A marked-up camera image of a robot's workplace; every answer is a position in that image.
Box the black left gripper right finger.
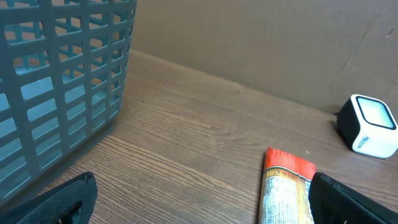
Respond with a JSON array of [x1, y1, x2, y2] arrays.
[[308, 172, 397, 224]]

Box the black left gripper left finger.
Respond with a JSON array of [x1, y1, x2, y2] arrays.
[[1, 172, 98, 224]]

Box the orange spaghetti pack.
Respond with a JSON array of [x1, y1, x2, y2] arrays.
[[258, 147, 316, 224]]

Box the white barcode scanner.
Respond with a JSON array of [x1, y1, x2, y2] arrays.
[[336, 94, 397, 159]]

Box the grey plastic mesh basket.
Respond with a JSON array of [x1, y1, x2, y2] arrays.
[[1, 0, 137, 210]]

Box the brown cardboard backdrop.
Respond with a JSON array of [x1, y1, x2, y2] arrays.
[[133, 0, 397, 113]]

